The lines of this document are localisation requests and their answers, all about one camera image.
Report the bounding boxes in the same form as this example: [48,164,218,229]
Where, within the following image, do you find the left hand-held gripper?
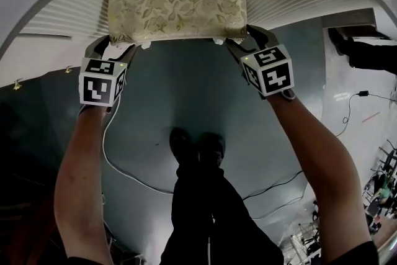
[78,35,138,108]

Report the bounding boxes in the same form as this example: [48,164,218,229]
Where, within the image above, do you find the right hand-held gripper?
[225,25,296,101]

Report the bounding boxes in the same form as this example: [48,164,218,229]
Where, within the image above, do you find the person's left forearm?
[53,103,116,262]

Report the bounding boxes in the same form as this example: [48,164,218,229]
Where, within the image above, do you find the person's right forearm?
[269,92,378,258]

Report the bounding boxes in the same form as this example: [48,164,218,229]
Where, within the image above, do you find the dark green floor mat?
[0,17,327,261]

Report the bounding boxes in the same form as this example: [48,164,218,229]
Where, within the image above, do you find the person's right black shoe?
[197,132,226,170]

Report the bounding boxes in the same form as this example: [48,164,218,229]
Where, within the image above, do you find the person's black shoe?
[169,127,195,167]
[197,132,226,170]

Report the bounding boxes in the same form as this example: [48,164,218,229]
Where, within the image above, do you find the person's left black shoe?
[169,127,195,167]

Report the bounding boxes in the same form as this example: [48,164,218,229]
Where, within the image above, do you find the red floor tape strip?
[360,111,381,123]

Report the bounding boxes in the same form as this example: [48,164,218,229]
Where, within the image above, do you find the person's black trousers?
[159,164,285,265]

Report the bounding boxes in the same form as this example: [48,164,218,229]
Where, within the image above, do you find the cluttered equipment rack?
[361,138,397,229]

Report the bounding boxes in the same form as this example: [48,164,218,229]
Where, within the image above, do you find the person's left black sleeve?
[66,255,107,265]

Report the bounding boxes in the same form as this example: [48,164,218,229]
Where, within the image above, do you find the person's black sleeve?
[321,240,381,265]
[66,255,107,265]

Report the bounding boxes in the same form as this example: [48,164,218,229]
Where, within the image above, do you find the person's right black sleeve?
[321,240,381,265]

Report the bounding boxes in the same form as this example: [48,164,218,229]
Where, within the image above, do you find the white cable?
[101,66,174,195]

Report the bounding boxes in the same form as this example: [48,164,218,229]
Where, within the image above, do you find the thin black adapter cable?
[336,92,397,138]

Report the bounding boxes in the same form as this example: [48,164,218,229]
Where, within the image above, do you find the grey cable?
[252,186,308,220]

